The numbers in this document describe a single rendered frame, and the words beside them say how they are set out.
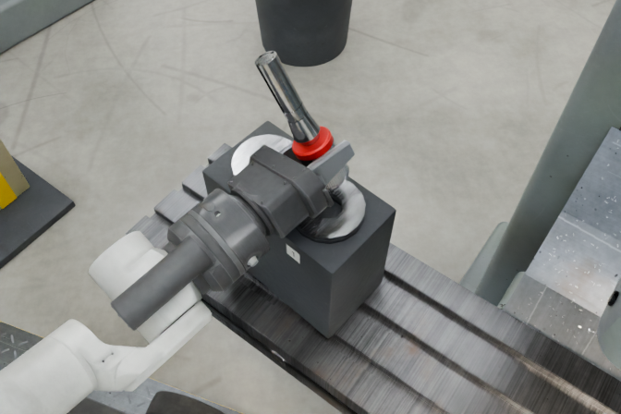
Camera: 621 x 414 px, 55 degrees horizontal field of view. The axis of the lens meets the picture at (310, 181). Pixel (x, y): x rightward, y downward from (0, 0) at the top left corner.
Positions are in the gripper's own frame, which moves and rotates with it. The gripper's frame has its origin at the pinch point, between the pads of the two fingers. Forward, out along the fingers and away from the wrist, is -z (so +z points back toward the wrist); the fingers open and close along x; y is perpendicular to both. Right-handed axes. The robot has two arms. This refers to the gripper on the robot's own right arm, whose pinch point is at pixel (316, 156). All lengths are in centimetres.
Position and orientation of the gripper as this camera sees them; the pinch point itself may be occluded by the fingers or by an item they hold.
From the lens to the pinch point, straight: 67.8
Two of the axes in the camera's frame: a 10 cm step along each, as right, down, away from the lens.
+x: -5.9, -3.3, 7.4
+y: 3.7, 7.0, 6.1
